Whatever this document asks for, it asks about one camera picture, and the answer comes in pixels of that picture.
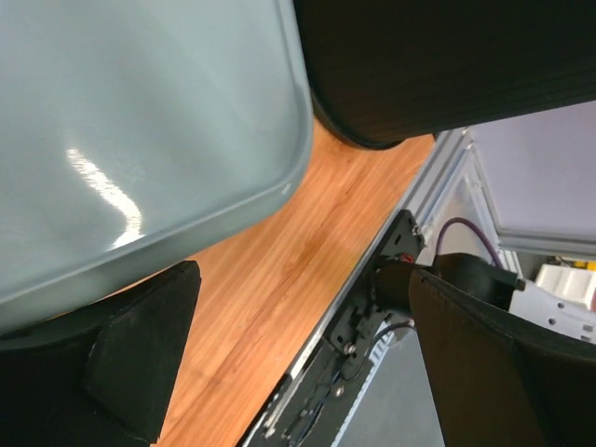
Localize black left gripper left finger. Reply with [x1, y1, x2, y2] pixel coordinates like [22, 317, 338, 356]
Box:
[1, 261, 201, 446]

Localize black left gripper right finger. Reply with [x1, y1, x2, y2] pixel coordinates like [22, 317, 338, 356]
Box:
[409, 270, 595, 446]

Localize light blue perforated basket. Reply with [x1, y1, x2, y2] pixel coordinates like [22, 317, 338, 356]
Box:
[1, 1, 313, 332]

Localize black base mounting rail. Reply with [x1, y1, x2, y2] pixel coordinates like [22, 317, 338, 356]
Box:
[239, 210, 424, 446]

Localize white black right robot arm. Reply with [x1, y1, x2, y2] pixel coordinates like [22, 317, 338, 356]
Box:
[372, 253, 595, 345]

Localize large black ribbed bin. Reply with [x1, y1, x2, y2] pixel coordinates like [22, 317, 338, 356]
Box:
[294, 0, 595, 150]

